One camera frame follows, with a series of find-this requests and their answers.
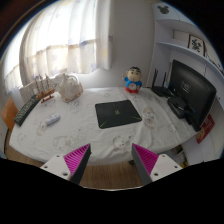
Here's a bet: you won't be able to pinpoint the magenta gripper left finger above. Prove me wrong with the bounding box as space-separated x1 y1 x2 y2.
41 144 91 184

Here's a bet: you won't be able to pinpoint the white wall shelf unit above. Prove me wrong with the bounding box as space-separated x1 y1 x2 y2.
146 2 224 109

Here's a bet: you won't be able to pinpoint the black keyboard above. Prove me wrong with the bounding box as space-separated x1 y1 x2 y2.
14 94 39 126

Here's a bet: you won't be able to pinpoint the black computer monitor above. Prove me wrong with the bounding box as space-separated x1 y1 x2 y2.
167 60 216 132

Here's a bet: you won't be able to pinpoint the white sheer curtain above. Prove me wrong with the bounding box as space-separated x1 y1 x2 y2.
0 0 113 93

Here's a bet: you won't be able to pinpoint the orange wooden chair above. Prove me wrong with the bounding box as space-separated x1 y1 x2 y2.
1 98 18 131

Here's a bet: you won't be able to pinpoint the wooden model ship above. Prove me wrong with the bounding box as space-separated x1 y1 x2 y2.
35 75 55 103

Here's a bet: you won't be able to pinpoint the white patterned tablecloth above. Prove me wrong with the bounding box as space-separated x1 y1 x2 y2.
8 86 201 167

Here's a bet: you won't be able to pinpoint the framed picture on shelf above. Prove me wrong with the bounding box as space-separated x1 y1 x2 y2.
188 34 205 56

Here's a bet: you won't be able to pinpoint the cartoon boy figurine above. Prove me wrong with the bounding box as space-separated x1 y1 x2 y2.
122 66 142 93

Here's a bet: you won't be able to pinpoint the red booklet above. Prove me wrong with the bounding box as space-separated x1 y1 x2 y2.
196 115 215 144

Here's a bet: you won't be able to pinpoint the black wifi router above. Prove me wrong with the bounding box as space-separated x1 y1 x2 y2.
151 70 172 97

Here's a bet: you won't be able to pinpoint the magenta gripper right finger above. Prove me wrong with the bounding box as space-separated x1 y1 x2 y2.
131 144 182 185

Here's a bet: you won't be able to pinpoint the black mouse pad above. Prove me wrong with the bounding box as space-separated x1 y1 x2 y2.
95 100 142 129

